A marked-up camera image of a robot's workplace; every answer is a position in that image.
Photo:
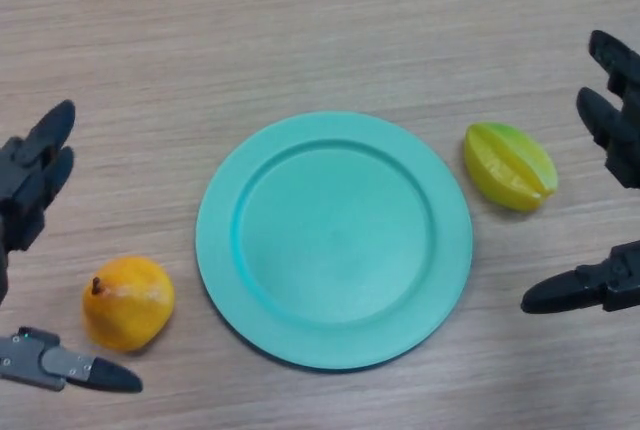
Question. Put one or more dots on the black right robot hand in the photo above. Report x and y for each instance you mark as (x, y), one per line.
(560, 295)

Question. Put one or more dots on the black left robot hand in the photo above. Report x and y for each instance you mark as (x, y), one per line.
(25, 185)

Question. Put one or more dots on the yellow orange pear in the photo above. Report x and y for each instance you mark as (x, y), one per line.
(127, 310)

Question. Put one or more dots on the green round plate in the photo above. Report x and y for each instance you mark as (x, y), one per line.
(335, 250)

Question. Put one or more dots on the yellow green starfruit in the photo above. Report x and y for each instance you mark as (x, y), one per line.
(510, 167)

